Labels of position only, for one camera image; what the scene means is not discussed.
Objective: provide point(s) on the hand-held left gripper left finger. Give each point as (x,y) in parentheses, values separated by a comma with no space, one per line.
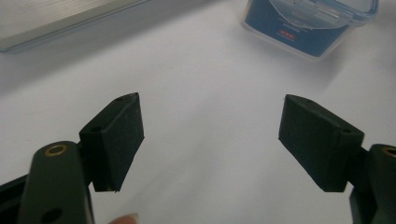
(113,140)

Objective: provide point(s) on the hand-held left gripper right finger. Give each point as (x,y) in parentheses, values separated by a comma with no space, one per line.
(317,140)

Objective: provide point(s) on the clear plastic container blue label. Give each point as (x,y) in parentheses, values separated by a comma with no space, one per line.
(299,26)

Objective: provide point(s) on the grey flat panel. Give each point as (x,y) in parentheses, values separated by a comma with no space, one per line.
(53,18)

